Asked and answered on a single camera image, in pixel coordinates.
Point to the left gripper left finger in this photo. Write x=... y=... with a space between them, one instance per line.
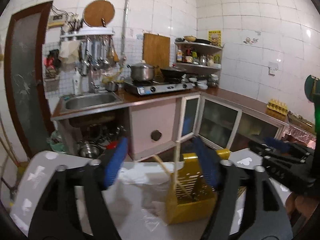
x=56 y=215

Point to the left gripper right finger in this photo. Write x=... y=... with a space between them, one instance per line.
x=264 y=215

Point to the wooden chopstick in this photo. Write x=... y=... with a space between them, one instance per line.
x=176 y=160
x=161 y=163

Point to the yellow perforated utensil holder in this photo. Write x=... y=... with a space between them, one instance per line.
x=194 y=199

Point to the kitchen counter cabinet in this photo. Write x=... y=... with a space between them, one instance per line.
x=154 y=123

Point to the person right hand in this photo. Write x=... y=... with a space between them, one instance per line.
x=303 y=204

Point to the grey bear print tablecloth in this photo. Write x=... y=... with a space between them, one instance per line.
x=135 y=201

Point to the yellow egg tray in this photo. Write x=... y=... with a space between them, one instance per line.
x=278 y=106

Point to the steel sink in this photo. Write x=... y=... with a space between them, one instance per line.
x=88 y=101

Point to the gas stove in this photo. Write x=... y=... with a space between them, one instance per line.
x=154 y=87

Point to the white dish soap bottle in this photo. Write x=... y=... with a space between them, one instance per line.
x=76 y=82

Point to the steel cooking pot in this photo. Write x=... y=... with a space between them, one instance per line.
x=142 y=72

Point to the black wok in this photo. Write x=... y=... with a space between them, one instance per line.
x=173 y=73

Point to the hanging utensil rack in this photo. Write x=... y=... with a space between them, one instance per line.
x=88 y=44

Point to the wooden cutting board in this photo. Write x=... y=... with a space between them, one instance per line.
x=156 y=50

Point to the dark wooden glass door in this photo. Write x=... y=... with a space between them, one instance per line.
x=28 y=106

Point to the round woven tray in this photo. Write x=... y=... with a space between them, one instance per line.
x=98 y=13

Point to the green round wall board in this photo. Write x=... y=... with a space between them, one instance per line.
x=311 y=87

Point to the white wall socket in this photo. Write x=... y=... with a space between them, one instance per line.
x=272 y=68

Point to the bamboo sticks by wall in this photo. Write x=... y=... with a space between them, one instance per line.
x=7 y=146

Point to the corner wall shelf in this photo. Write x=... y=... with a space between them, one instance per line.
x=195 y=52

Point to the wall gas pipe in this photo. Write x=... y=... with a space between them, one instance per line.
x=123 y=30

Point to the yellow wall poster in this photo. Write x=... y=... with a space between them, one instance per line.
x=214 y=36

